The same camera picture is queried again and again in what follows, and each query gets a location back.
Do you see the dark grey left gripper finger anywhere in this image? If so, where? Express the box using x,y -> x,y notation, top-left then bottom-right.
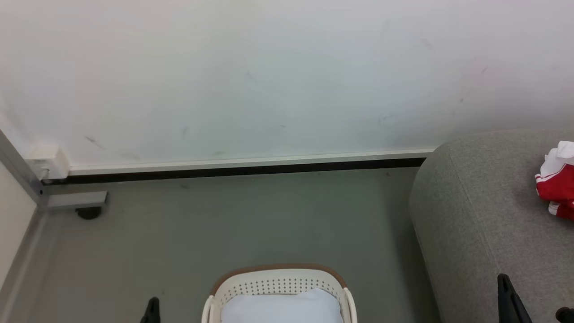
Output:
139,297 -> 161,323

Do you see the red garment with white stripes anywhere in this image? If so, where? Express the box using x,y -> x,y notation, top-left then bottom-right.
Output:
535,141 -> 574,220

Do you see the white laundry basket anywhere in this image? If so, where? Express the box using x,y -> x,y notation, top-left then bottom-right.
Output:
201,264 -> 358,323

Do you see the grey fabric sofa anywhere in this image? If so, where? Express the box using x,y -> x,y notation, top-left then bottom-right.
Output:
409,129 -> 574,323

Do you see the pale blue garment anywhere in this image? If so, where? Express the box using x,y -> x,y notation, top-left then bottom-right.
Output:
219,288 -> 345,323

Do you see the black and white baseboard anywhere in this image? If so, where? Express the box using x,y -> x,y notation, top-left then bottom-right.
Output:
42,148 -> 438,185

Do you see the black round frame foot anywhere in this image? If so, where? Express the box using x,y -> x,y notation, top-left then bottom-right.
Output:
76,206 -> 103,220

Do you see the white wall box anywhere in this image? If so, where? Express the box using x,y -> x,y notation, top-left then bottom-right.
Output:
24,145 -> 71,181

